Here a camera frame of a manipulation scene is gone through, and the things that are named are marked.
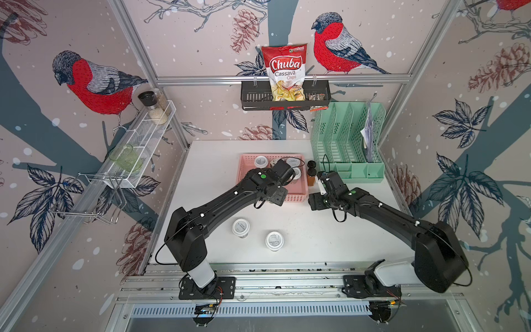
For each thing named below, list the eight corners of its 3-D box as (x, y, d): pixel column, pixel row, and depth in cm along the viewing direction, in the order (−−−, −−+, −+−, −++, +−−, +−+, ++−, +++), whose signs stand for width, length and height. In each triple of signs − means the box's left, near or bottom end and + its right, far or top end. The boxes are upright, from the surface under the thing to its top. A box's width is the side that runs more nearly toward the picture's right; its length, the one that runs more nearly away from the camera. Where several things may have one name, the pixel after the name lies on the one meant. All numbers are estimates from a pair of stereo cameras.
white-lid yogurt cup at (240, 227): (233, 239, 85) (231, 234, 81) (235, 224, 90) (233, 218, 85) (249, 239, 85) (247, 234, 81) (250, 224, 90) (249, 218, 85)
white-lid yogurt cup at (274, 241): (265, 252, 82) (264, 248, 77) (265, 236, 86) (265, 231, 82) (283, 252, 81) (284, 248, 77) (283, 236, 86) (283, 231, 82)
